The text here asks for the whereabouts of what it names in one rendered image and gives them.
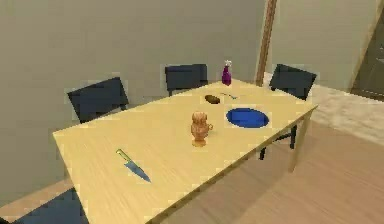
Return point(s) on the orange-brown ceramic pitcher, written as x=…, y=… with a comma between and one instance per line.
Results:
x=199, y=128

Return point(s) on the brown potato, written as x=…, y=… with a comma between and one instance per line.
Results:
x=212, y=99

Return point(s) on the dark blue chair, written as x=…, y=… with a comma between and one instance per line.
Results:
x=53, y=210
x=186, y=77
x=98, y=99
x=292, y=81

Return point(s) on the small grey spoon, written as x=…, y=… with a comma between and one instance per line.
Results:
x=230, y=95

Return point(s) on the pale wooden dining table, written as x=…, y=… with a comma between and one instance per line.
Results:
x=160, y=140

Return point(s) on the purple spray bottle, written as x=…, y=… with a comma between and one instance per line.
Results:
x=226, y=75

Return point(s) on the blue round plate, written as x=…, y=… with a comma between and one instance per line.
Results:
x=247, y=117

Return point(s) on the brown wooden door frame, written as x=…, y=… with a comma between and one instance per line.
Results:
x=265, y=41

